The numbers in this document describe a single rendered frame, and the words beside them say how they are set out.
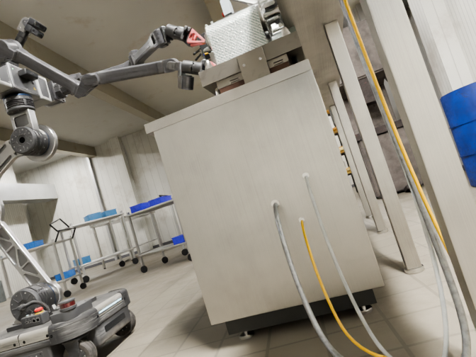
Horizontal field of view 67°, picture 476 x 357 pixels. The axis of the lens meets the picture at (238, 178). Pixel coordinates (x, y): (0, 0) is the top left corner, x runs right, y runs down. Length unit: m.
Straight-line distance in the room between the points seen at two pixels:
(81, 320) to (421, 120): 1.54
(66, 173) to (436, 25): 10.48
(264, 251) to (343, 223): 0.29
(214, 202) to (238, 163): 0.17
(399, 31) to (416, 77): 0.09
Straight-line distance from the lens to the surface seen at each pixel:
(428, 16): 5.17
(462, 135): 3.80
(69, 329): 1.81
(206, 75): 1.44
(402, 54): 0.78
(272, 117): 1.28
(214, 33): 1.71
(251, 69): 1.38
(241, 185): 1.29
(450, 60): 5.07
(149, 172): 11.11
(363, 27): 5.49
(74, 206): 12.25
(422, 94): 0.77
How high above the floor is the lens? 0.50
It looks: 4 degrees up
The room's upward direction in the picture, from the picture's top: 17 degrees counter-clockwise
